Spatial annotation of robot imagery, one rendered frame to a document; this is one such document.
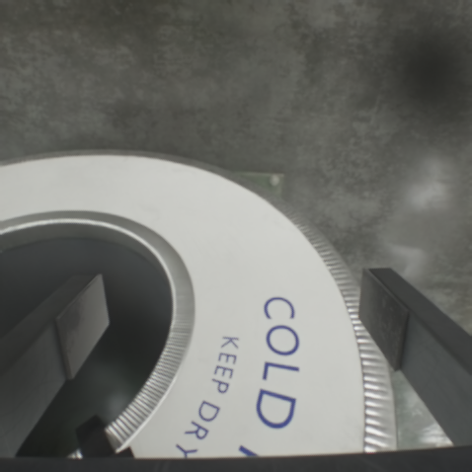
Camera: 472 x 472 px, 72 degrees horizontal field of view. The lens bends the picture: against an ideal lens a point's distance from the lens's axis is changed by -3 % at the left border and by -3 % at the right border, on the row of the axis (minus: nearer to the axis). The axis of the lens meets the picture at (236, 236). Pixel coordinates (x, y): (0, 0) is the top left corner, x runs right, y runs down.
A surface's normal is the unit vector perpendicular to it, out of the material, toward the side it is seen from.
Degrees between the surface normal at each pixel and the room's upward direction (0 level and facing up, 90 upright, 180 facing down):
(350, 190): 0
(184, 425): 90
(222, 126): 0
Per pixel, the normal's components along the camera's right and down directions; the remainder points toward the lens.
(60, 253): 0.23, 0.65
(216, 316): 0.04, -0.76
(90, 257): -0.04, 0.65
